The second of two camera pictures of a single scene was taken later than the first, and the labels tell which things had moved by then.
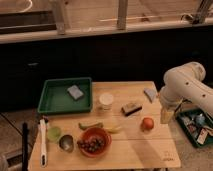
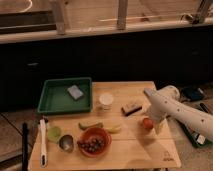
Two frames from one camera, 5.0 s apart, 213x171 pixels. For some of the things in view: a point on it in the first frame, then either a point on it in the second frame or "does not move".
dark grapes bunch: x=91 y=145 does not move
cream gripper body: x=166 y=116 to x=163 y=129
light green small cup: x=54 y=133 does not move
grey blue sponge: x=75 y=92 does not move
